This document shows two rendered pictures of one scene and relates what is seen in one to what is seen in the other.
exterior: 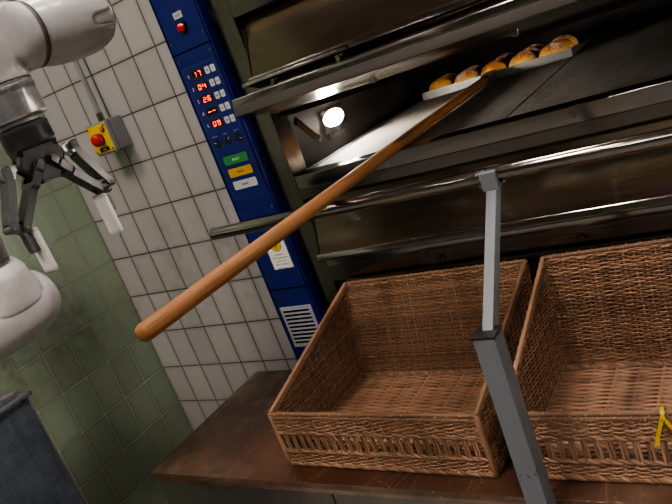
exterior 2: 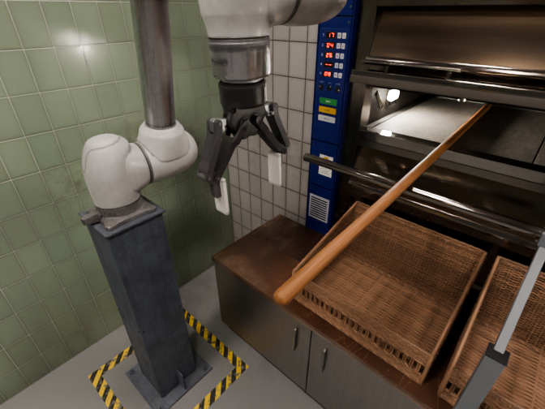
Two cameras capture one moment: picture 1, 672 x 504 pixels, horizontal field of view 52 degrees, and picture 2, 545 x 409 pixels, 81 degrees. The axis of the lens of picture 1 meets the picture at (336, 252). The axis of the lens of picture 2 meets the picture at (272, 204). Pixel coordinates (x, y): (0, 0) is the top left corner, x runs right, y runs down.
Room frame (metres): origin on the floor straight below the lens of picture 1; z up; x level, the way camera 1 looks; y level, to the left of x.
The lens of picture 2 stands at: (0.57, 0.27, 1.62)
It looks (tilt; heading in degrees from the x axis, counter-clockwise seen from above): 31 degrees down; 6
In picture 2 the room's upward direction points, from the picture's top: straight up
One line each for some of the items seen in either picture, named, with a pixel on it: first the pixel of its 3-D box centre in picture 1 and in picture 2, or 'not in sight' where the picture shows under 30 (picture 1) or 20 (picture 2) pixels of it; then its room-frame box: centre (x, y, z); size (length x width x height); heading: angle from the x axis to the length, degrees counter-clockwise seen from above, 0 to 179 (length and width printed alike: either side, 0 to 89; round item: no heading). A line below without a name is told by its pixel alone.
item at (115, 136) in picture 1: (108, 136); not in sight; (2.26, 0.54, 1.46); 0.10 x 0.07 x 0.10; 54
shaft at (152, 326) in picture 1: (382, 156); (436, 153); (1.65, -0.19, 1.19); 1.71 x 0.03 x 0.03; 145
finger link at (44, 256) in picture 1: (41, 250); (221, 195); (1.04, 0.41, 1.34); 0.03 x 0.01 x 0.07; 52
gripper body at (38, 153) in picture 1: (35, 152); (244, 108); (1.09, 0.37, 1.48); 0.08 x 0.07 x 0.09; 142
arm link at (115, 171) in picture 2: not in sight; (113, 168); (1.49, 0.91, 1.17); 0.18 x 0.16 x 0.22; 141
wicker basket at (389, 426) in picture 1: (407, 362); (383, 275); (1.54, -0.07, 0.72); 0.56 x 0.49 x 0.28; 53
